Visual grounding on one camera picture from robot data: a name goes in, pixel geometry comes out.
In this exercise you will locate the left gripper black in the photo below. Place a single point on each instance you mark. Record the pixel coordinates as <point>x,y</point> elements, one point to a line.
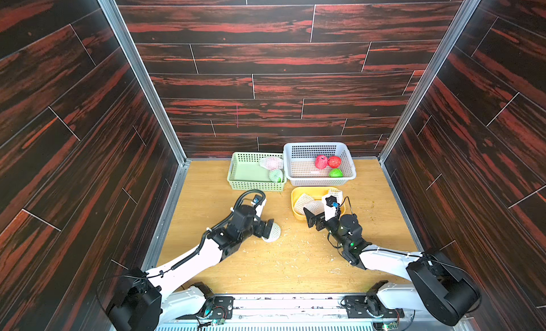
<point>260,231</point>

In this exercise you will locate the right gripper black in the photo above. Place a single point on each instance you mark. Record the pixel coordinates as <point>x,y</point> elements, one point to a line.
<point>320,220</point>

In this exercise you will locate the green apple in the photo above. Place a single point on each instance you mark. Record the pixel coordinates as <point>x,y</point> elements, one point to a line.
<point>275,233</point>
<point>276,176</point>
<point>336,173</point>

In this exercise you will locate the white foam net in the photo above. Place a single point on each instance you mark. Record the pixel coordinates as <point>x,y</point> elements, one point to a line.
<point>333,192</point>
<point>306,201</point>

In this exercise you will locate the red apple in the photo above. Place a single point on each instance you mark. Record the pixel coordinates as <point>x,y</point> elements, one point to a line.
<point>334,162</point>

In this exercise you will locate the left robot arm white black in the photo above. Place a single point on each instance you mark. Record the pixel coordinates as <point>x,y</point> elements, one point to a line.
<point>145,300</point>

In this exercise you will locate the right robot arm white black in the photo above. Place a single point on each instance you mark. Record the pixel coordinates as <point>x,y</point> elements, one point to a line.
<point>434,283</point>

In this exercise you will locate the yellow plastic tray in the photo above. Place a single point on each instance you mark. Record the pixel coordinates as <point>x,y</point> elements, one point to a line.
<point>316,192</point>

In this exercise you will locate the green plastic basket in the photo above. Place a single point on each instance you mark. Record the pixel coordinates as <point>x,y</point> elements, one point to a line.
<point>245,173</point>

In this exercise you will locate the white plastic basket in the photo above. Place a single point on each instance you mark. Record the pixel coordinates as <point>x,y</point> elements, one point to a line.
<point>299,164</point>

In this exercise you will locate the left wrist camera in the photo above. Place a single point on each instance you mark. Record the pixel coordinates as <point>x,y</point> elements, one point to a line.
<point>259,202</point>

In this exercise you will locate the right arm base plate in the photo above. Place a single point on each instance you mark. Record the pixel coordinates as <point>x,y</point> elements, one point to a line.
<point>358,307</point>

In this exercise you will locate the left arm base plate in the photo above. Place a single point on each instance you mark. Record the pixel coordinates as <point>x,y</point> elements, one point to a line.
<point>215,308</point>

